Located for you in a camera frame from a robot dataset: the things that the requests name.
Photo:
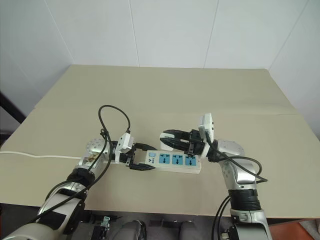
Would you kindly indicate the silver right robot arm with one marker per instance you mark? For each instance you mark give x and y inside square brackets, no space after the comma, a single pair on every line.
[232,147]

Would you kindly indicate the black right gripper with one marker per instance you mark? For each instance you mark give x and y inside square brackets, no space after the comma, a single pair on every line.
[196,143]

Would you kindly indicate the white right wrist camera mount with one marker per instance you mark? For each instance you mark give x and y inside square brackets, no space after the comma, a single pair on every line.
[206,125]

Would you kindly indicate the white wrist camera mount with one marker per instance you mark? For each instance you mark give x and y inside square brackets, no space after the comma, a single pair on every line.
[125,142]
[206,125]

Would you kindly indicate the dark grey rounded shape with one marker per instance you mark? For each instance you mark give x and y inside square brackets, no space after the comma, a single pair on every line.
[132,227]

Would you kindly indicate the white power strip blue sockets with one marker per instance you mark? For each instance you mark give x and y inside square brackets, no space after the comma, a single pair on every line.
[170,167]

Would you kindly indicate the white charger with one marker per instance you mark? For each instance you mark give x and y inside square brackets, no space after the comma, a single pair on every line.
[162,145]

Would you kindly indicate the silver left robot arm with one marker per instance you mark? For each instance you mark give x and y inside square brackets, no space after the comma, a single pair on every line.
[95,146]

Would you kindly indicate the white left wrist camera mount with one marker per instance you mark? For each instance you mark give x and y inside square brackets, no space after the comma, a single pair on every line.
[125,142]

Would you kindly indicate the small silver clip fixture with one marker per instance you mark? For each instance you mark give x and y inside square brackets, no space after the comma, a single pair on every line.
[106,221]

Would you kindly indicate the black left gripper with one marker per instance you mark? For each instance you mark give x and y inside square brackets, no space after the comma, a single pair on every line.
[127,157]

